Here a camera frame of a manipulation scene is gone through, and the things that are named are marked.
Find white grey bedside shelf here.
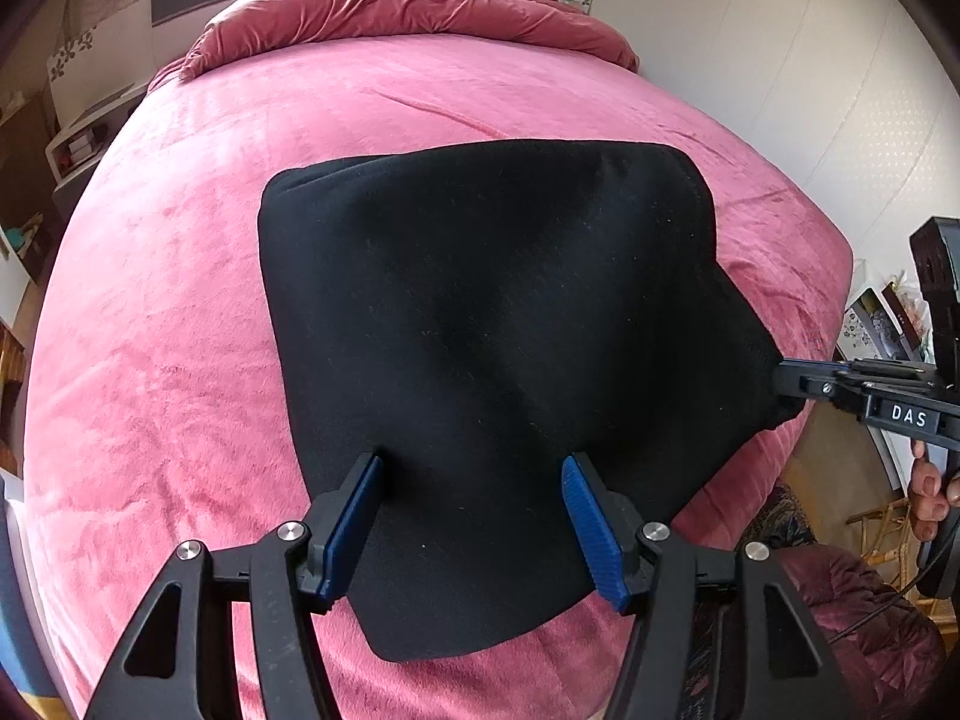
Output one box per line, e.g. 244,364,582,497
46,82,148,223

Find right hand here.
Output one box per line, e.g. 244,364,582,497
908,439,958,543

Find dark pink duvet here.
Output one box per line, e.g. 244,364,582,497
178,0,640,82

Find pink bed sheet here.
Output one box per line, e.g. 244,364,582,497
23,34,853,707

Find black pants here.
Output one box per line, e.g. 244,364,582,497
257,140,800,663

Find maroon padded trouser leg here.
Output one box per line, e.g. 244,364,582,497
737,481,949,720

